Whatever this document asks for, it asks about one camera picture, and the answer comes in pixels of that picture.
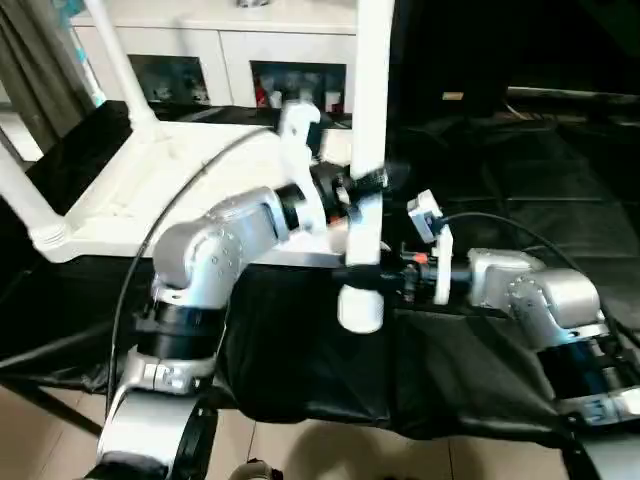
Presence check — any white plastic table top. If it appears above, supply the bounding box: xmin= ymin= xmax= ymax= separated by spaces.
xmin=28 ymin=118 xmax=362 ymax=272

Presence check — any black work surface mat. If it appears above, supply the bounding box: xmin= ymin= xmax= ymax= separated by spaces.
xmin=0 ymin=99 xmax=640 ymax=446

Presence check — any white glass door cabinet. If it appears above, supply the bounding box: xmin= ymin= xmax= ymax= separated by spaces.
xmin=69 ymin=0 xmax=399 ymax=110

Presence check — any black left robot foot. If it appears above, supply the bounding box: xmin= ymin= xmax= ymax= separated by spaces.
xmin=231 ymin=458 xmax=282 ymax=480

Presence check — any white teal patterned roll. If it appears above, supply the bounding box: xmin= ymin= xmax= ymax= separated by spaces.
xmin=58 ymin=0 xmax=110 ymax=109

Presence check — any grey curtain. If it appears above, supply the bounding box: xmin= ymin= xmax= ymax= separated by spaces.
xmin=0 ymin=0 xmax=97 ymax=162

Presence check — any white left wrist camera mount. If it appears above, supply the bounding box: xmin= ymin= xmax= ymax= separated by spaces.
xmin=276 ymin=98 xmax=332 ymax=237

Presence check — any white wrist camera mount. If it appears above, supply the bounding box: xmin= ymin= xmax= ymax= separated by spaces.
xmin=276 ymin=98 xmax=332 ymax=237
xmin=406 ymin=188 xmax=456 ymax=306

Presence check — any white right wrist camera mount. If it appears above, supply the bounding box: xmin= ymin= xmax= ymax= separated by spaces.
xmin=406 ymin=188 xmax=456 ymax=306

